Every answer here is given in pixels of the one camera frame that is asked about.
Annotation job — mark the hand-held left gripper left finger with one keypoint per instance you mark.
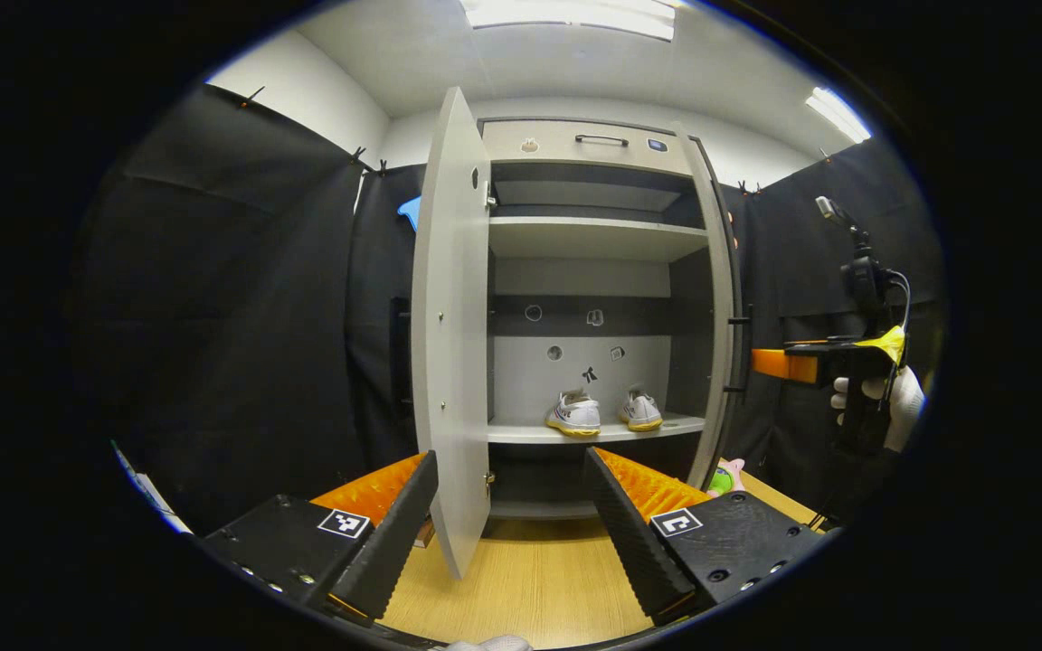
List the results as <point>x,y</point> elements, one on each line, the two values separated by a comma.
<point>394,533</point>

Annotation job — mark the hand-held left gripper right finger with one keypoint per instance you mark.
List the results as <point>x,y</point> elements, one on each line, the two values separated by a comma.
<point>629,533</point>

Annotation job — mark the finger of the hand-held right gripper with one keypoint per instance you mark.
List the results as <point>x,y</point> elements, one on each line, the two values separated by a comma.
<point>783,364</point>

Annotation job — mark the grey shoe cabinet door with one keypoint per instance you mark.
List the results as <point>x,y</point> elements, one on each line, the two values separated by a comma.
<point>449,344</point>
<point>715,316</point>

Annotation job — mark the white shoe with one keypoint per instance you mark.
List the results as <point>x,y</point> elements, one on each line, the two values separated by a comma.
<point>643,411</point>
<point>575,414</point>

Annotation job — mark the grey shoe cabinet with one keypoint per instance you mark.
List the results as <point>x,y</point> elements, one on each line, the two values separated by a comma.
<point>593,237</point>

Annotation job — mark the beige cabinet drawer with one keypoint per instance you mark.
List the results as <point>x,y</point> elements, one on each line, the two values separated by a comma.
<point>557,145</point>

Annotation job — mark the stack of books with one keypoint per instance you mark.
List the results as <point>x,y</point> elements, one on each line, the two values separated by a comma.
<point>424,533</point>

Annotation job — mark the pink green plush toy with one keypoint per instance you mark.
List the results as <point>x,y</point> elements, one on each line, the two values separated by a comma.
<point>722,479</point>

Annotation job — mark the ceiling light panel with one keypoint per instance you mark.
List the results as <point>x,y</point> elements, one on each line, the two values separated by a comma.
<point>838,113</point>
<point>575,16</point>

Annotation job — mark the white printed board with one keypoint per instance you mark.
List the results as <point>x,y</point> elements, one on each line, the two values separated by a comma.
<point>155,497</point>

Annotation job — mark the black backdrop cloth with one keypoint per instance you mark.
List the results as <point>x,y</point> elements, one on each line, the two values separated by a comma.
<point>213,316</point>

